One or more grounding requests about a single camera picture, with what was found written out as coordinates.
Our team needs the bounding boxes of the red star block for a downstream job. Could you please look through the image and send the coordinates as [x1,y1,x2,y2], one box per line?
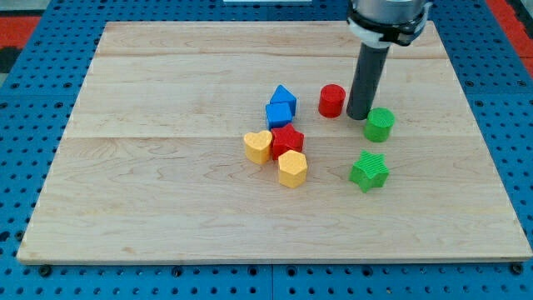
[271,123,305,160]

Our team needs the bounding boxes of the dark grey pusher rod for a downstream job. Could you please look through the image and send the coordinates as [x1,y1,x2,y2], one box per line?
[346,43,389,120]

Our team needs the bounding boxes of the yellow heart block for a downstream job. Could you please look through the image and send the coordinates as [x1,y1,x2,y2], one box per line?
[243,130,272,165]

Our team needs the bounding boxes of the red cylinder block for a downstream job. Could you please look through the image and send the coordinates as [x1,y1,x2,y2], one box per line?
[318,84,346,118]

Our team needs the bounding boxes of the yellow hexagon block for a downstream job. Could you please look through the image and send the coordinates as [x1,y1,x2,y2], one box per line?
[278,150,308,188]

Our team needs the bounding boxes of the green cylinder block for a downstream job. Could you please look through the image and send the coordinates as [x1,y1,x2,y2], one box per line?
[363,107,396,143]

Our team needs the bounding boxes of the green star block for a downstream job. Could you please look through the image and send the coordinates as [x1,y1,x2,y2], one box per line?
[349,150,390,193]

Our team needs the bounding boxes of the blue triangle block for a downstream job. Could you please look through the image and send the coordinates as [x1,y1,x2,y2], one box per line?
[270,84,297,116]

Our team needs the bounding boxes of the wooden board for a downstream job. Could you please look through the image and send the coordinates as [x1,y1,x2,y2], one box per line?
[17,22,532,265]

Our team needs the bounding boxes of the blue cube block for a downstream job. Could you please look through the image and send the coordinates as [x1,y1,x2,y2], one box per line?
[265,102,292,130]

